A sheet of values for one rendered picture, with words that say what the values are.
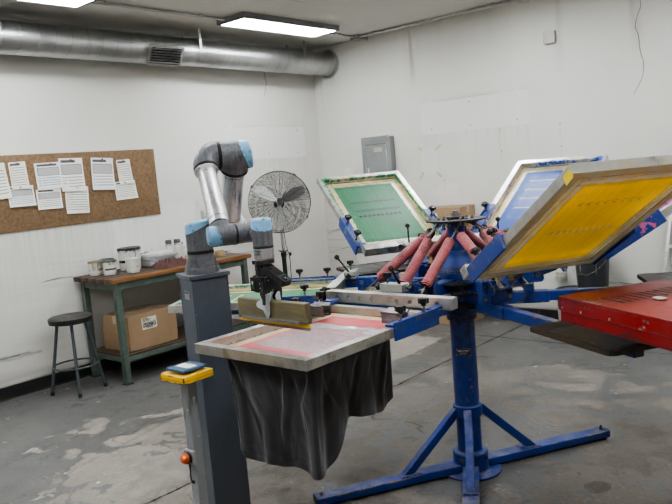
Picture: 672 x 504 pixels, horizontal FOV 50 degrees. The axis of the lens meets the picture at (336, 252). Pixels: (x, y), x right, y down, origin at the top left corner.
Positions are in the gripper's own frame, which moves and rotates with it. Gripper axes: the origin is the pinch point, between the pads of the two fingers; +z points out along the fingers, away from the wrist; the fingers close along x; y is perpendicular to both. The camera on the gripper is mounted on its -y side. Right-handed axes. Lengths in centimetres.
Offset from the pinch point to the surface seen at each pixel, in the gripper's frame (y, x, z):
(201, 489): 10, 33, 57
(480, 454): -8, -126, 99
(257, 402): 6.7, 6.1, 33.0
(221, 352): 13.3, 15.2, 12.3
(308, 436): -17.6, 5.3, 41.8
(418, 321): -30, -48, 11
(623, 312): -113, -38, -1
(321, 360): -29.4, 7.8, 12.2
